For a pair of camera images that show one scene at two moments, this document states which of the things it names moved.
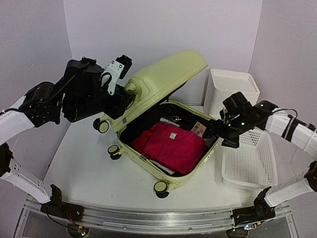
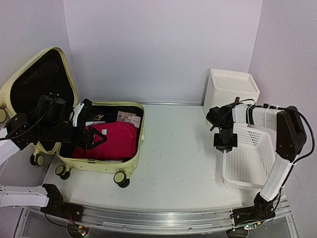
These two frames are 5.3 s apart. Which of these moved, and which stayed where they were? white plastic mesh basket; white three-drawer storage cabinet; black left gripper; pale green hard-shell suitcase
Moved: black left gripper; pale green hard-shell suitcase
Stayed: white three-drawer storage cabinet; white plastic mesh basket
